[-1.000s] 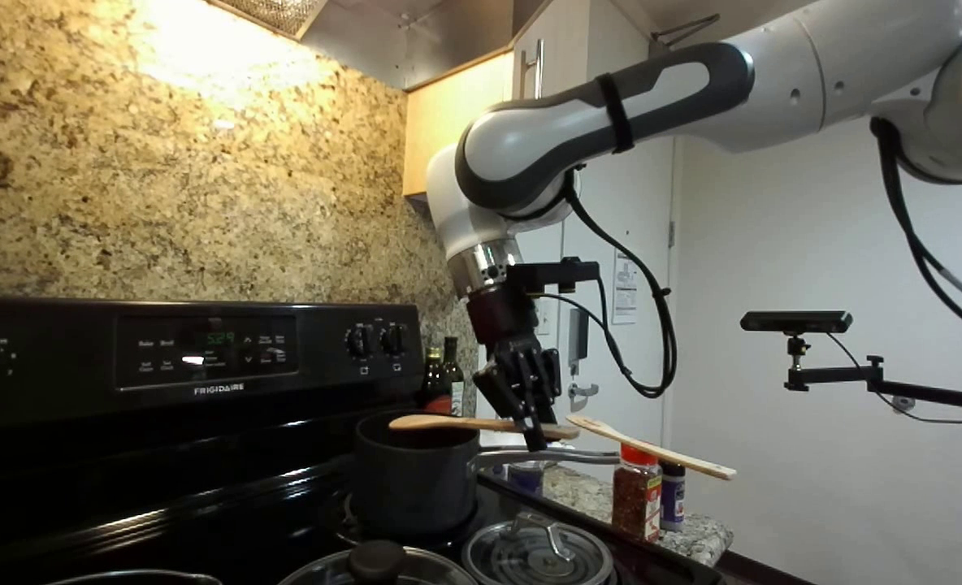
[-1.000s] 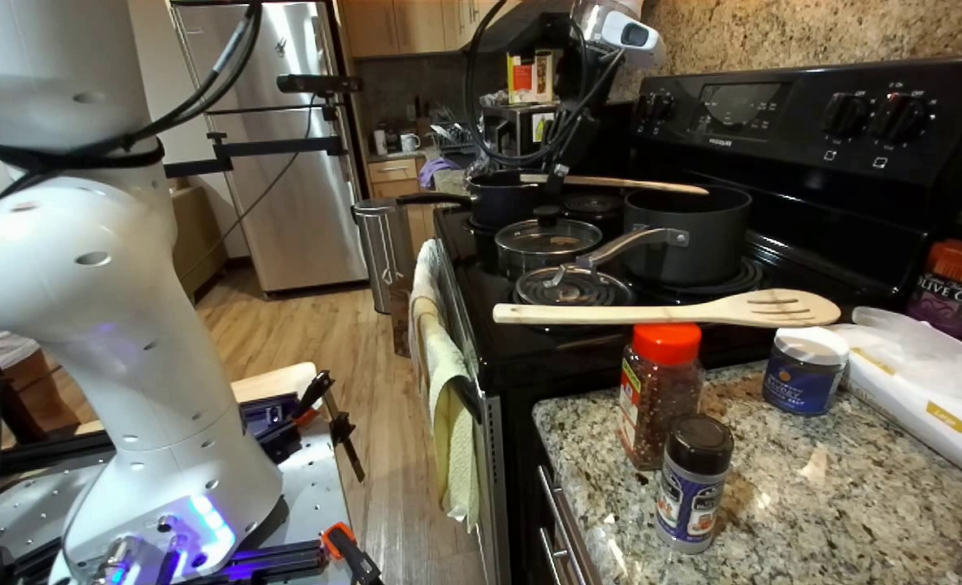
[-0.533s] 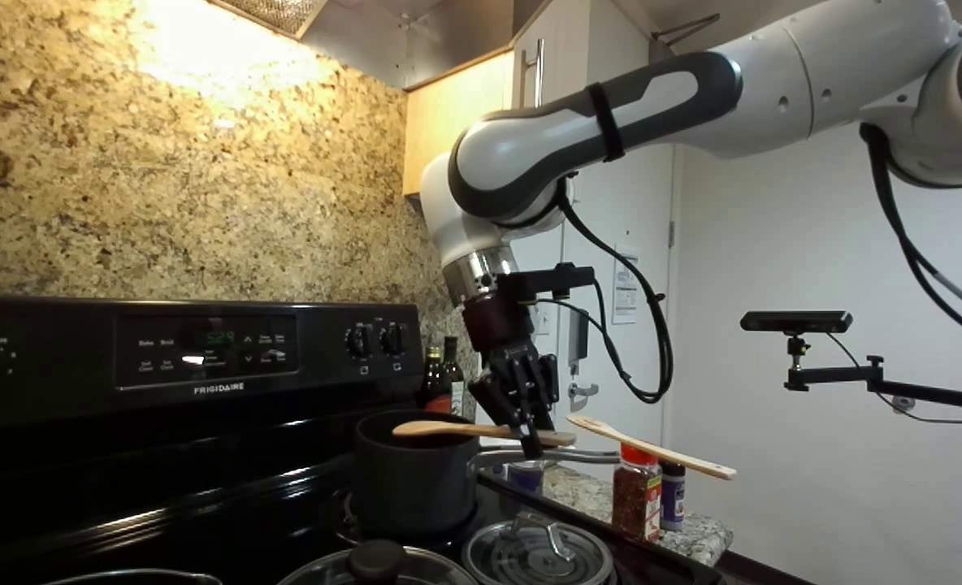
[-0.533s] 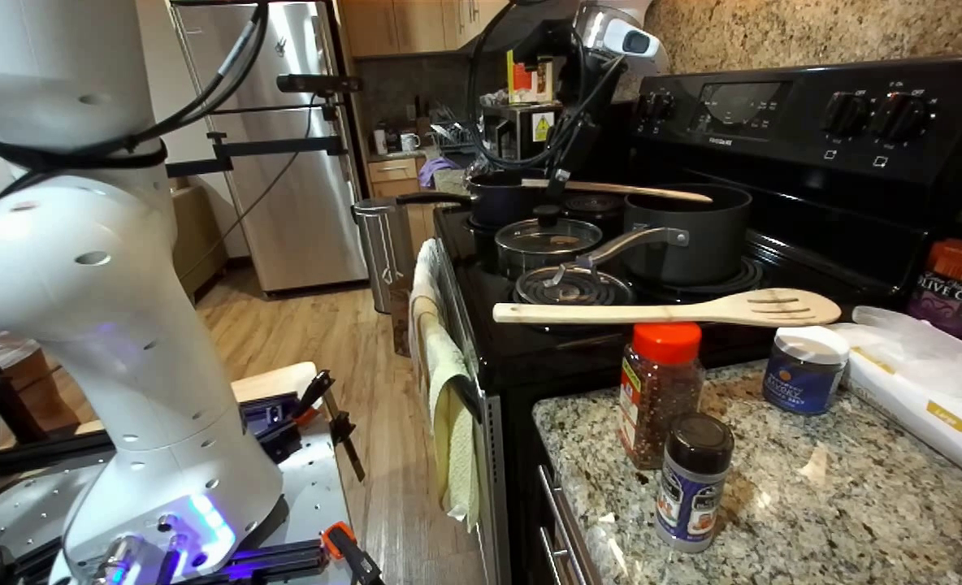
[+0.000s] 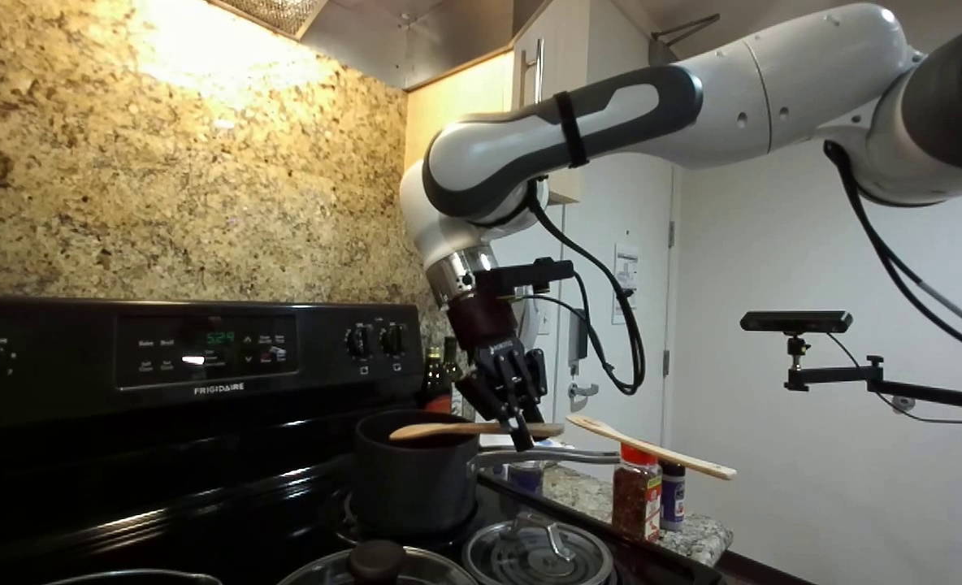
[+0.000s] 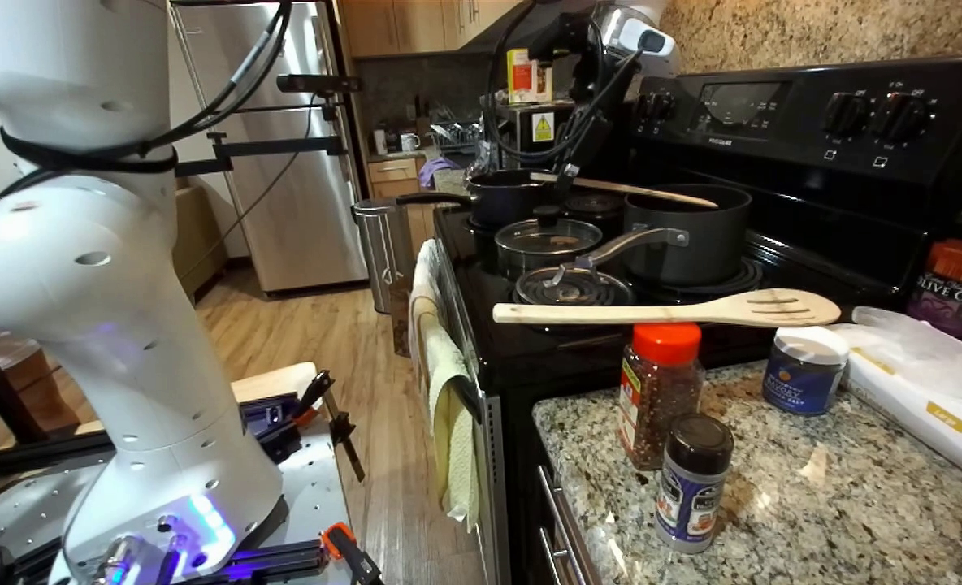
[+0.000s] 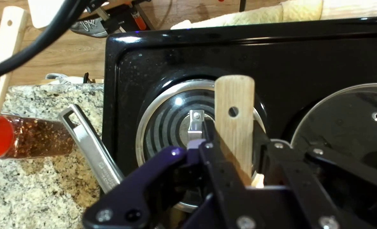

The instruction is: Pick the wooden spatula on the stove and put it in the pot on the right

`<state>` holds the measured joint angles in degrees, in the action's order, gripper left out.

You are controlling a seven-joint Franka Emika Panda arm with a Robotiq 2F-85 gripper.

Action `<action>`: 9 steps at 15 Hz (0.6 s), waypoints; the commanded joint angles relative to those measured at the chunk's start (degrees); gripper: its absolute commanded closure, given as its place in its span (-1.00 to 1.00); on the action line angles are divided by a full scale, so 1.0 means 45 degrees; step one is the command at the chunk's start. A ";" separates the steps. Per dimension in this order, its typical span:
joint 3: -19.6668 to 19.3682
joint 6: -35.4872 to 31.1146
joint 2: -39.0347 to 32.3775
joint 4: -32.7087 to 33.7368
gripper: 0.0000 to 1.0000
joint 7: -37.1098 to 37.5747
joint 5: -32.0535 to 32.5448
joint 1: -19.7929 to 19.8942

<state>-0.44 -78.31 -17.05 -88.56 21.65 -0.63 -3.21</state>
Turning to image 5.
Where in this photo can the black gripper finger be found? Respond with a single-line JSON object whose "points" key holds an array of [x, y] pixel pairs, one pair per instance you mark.
{"points": [[501, 400], [538, 379]]}

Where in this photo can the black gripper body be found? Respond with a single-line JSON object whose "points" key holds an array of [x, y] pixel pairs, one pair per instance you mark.
{"points": [[487, 326]]}

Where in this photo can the wooden spatula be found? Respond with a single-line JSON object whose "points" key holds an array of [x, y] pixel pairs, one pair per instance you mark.
{"points": [[436, 429]]}

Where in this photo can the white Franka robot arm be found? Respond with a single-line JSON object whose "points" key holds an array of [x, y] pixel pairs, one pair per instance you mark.
{"points": [[741, 98]]}

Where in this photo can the glass pot lid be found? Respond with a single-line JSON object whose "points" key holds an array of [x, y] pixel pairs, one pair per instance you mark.
{"points": [[534, 553]]}

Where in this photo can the black electric stove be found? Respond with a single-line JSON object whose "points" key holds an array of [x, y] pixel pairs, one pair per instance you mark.
{"points": [[124, 457]]}

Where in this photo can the metal door lever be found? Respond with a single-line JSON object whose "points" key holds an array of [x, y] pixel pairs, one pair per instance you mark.
{"points": [[582, 392]]}

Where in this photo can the dark glass bottle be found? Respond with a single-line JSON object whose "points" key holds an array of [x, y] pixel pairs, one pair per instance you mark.
{"points": [[451, 374]]}

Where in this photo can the black door lock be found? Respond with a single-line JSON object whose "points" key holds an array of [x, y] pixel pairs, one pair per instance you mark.
{"points": [[577, 337]]}

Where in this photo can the small blue cup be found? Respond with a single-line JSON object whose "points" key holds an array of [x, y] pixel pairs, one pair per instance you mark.
{"points": [[524, 480]]}

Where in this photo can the light wooden stick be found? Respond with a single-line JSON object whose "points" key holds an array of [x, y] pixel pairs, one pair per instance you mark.
{"points": [[656, 448]]}

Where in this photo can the paper notice sheet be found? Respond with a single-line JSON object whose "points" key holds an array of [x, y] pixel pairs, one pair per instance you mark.
{"points": [[625, 272]]}

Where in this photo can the spice jar with red lid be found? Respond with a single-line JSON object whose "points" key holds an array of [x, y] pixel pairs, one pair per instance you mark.
{"points": [[638, 499]]}

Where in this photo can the white door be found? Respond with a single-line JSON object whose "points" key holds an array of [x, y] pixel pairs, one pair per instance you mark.
{"points": [[614, 214]]}

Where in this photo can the small blue spice bottle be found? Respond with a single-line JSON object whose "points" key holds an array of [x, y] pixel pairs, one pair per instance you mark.
{"points": [[674, 492]]}

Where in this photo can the glass lid with black knob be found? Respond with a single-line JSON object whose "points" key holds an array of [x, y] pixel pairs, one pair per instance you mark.
{"points": [[377, 564]]}

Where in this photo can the clear glass dish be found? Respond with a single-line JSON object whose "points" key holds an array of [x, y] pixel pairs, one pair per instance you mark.
{"points": [[705, 539]]}

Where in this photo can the steel range hood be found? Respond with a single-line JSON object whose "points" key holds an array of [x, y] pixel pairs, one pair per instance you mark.
{"points": [[395, 38]]}

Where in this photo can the metal door closer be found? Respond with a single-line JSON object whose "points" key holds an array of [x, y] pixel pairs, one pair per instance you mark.
{"points": [[676, 32]]}

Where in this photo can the pan rim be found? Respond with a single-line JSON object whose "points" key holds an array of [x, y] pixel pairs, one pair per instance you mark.
{"points": [[134, 577]]}

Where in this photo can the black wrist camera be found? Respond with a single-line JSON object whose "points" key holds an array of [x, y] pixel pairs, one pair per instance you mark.
{"points": [[524, 273]]}

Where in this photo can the light wooden wall cabinet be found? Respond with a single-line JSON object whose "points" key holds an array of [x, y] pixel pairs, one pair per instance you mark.
{"points": [[460, 98]]}

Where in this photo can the black camera bar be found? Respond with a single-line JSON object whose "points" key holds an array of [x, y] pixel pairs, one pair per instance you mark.
{"points": [[796, 324]]}

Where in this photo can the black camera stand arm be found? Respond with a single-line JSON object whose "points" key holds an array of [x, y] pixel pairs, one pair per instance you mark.
{"points": [[916, 392]]}

